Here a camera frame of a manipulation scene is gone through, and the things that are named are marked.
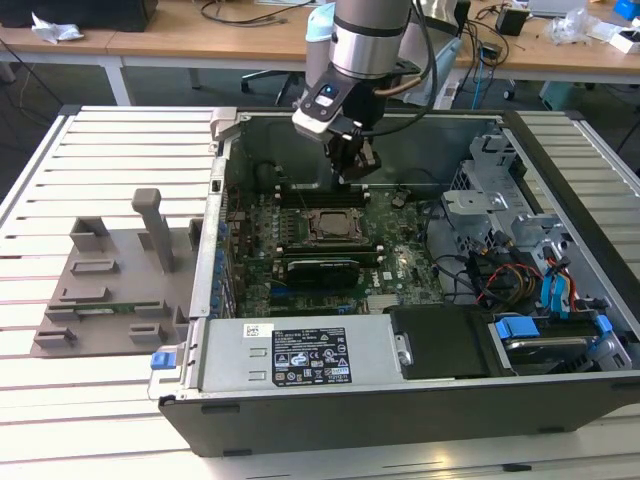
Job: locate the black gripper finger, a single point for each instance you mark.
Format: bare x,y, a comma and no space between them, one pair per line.
369,161
342,157

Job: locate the thin metal locking lever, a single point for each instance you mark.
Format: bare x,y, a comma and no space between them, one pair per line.
300,196

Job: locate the silver CPU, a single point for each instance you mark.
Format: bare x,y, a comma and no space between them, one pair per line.
335,224

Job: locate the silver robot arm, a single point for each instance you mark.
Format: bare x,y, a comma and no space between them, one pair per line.
365,45

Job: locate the coin battery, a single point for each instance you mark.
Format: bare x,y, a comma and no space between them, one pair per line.
399,201

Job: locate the black cylindrical component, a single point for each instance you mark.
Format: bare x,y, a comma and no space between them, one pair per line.
266,177

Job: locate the white remote control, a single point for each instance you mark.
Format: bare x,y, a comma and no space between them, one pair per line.
447,97

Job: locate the green motherboard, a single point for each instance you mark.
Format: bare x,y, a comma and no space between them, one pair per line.
410,260

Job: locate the black office chair base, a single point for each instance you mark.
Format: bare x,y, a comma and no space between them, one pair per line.
262,74

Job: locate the silver metal drive cage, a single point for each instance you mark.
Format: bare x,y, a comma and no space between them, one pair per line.
472,202

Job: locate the black graphics card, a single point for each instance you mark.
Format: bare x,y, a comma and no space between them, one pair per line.
322,275

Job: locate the small black adapter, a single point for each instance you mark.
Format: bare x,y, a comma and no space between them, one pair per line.
492,51

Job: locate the silver chipset heatsink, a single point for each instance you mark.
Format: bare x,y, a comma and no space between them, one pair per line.
384,302

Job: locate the black caster wheel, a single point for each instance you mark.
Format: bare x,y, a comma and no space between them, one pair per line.
509,93

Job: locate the small black box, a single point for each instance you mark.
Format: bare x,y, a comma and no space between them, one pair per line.
511,22

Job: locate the black plastic shroud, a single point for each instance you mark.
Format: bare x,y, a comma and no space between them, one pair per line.
440,345

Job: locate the teal plastic box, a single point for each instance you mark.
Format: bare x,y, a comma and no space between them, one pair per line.
565,95

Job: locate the white flat device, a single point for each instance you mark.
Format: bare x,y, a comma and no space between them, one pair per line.
555,6

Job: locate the clear plastic bag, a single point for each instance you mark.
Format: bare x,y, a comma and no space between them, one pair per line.
570,25

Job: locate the hard disk in blue carrier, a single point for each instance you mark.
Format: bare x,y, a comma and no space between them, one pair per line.
517,327

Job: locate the silver power supply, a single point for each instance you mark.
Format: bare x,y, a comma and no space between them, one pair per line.
225,350

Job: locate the grey parts rack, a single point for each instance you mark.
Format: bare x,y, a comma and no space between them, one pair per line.
130,290

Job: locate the black PC case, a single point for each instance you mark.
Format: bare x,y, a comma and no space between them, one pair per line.
400,420

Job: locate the small white box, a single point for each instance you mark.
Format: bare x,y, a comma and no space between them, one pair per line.
625,42

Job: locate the blue case latch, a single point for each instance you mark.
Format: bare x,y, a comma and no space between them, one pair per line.
161,361

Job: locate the small blue box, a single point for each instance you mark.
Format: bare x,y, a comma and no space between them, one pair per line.
622,7

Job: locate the green RAM stick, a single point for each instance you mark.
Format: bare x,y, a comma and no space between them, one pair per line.
105,309

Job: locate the large black box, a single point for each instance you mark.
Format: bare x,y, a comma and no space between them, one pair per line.
100,12

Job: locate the crumpled white paper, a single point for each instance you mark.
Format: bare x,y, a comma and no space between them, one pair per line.
55,31

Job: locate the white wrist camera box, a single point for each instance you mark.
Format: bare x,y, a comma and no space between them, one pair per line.
315,122

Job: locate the wooden desk white frame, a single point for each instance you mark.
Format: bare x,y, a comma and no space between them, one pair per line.
550,57
175,37

